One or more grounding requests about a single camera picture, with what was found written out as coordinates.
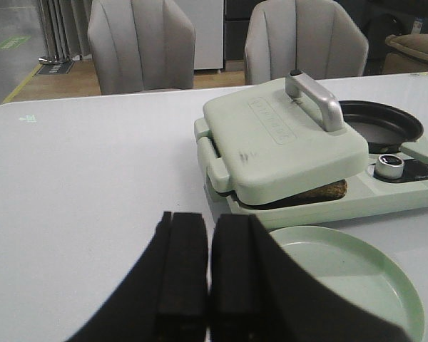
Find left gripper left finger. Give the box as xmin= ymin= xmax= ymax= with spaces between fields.
xmin=70 ymin=212 xmax=208 ymax=341

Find left silver control knob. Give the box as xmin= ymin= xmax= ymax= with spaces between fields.
xmin=374 ymin=154 xmax=404 ymax=180

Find dark washing machine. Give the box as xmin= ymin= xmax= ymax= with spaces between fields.
xmin=362 ymin=1 xmax=428 ymax=61

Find left grey upholstered chair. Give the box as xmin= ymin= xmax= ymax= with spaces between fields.
xmin=88 ymin=1 xmax=195 ymax=95

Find olive brown sofa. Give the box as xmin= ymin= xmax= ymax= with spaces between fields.
xmin=382 ymin=33 xmax=428 ymax=74

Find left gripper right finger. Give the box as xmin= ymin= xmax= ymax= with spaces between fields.
xmin=210 ymin=214 xmax=407 ymax=341

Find light green round plate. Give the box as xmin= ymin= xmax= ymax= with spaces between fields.
xmin=270 ymin=226 xmax=425 ymax=341

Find green breakfast maker base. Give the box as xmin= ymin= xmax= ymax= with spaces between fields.
xmin=194 ymin=117 xmax=428 ymax=231

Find white refrigerator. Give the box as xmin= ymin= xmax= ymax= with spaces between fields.
xmin=192 ymin=0 xmax=224 ymax=70

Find dark kitchen counter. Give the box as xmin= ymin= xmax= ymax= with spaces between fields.
xmin=224 ymin=0 xmax=260 ymax=61

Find right grey upholstered chair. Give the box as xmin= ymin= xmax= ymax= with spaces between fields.
xmin=244 ymin=1 xmax=369 ymax=85

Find bread slice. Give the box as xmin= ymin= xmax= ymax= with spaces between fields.
xmin=269 ymin=180 xmax=348 ymax=207

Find grey upholstered chair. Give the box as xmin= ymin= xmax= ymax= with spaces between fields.
xmin=88 ymin=1 xmax=195 ymax=95
xmin=244 ymin=1 xmax=369 ymax=85

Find green breakfast maker lid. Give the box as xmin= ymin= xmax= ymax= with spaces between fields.
xmin=194 ymin=70 xmax=368 ymax=205

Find black round frying pan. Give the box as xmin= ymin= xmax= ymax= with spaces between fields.
xmin=340 ymin=100 xmax=428 ymax=165

